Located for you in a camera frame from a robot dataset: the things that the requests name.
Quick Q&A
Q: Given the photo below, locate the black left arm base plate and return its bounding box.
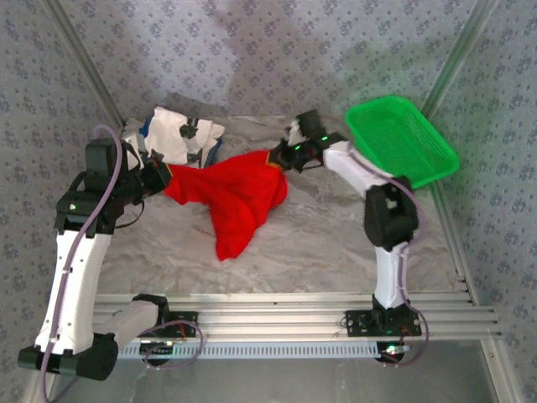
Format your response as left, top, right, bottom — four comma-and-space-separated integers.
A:
161, 310, 199, 339

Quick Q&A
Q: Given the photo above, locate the red t-shirt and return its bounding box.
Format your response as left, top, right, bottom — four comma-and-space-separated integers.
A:
163, 149, 289, 262

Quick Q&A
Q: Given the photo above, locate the white t-shirt with black print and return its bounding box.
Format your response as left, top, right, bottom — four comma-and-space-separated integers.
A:
121, 106, 227, 167

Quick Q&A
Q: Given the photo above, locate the aluminium rail frame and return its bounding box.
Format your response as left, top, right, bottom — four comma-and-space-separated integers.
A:
90, 291, 503, 341

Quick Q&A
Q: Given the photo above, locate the aluminium corner post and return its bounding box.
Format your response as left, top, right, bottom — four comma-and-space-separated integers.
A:
41, 0, 127, 127
421, 0, 500, 118

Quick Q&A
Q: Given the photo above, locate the aluminium side rail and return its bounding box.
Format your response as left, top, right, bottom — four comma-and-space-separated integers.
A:
431, 184, 479, 306

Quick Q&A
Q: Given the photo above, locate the green plastic basket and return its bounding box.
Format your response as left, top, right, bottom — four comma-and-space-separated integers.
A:
344, 95, 461, 190

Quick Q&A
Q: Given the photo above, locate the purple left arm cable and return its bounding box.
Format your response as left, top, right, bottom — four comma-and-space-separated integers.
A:
39, 124, 206, 403

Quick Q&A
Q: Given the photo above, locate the blue tray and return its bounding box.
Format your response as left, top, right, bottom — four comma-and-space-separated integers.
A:
136, 117, 223, 169

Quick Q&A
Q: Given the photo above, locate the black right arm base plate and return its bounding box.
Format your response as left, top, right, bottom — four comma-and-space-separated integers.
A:
344, 309, 423, 338

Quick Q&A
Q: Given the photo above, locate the grey slotted cable duct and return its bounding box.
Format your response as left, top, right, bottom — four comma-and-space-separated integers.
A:
117, 340, 404, 360

